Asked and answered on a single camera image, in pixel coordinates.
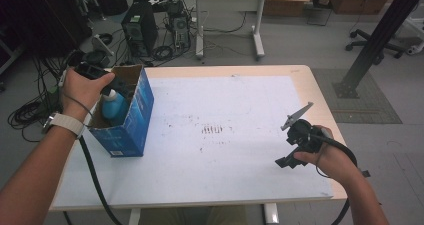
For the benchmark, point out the black office chair base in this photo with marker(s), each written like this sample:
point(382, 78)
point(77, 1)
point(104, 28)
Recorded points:
point(373, 45)

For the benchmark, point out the person's right hand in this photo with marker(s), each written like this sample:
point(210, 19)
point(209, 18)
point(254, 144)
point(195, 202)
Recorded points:
point(335, 160)

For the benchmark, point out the black metal stand post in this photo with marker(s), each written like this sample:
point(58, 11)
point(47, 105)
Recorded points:
point(376, 40)

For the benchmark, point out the small black computer case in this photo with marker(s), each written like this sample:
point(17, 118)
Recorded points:
point(180, 30)

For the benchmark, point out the large black computer tower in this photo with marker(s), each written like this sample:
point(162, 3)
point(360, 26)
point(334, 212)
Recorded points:
point(138, 28)

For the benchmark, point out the white table leg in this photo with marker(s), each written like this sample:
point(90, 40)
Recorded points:
point(134, 217)
point(271, 213)

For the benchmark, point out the grey floor mat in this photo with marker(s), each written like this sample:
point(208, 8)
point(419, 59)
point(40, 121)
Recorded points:
point(366, 108)

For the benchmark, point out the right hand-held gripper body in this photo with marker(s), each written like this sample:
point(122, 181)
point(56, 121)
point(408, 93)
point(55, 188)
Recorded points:
point(301, 135)

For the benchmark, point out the person's left hand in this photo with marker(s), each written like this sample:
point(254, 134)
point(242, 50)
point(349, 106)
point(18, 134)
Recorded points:
point(81, 91)

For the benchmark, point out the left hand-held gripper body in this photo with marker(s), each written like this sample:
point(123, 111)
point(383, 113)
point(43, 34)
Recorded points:
point(93, 60)

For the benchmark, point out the blue spray bottle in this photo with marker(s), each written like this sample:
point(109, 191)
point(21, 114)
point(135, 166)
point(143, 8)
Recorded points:
point(115, 108)

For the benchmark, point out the blue cardboard box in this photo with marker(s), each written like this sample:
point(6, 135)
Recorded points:
point(133, 131)

